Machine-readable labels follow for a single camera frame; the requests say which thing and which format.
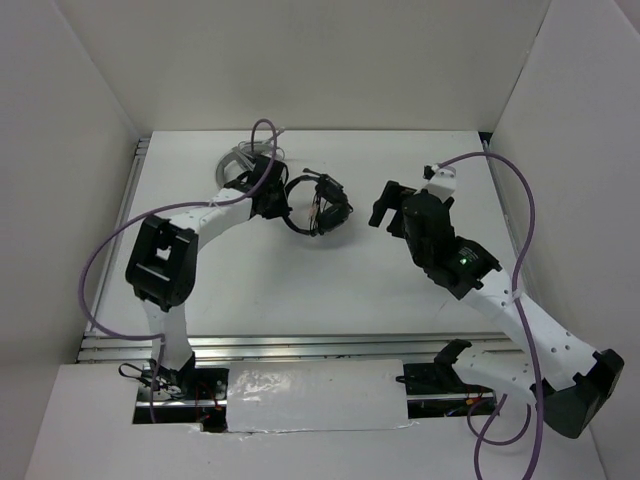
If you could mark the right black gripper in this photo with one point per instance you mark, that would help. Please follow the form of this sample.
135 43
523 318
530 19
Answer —
390 197

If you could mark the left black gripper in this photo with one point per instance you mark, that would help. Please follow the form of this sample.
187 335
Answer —
283 208

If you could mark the black headphones with cable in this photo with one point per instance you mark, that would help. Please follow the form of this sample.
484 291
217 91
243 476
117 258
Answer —
330 206

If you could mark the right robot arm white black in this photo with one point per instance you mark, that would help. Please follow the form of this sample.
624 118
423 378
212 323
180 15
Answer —
571 378

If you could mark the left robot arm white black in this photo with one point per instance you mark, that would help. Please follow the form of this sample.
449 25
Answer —
163 263

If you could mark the grey white headphone stand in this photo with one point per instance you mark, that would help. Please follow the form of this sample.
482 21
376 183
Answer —
242 157

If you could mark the white taped cover plate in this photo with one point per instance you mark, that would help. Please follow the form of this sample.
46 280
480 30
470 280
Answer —
327 395

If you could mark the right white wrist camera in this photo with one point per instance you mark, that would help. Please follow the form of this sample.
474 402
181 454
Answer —
440 181

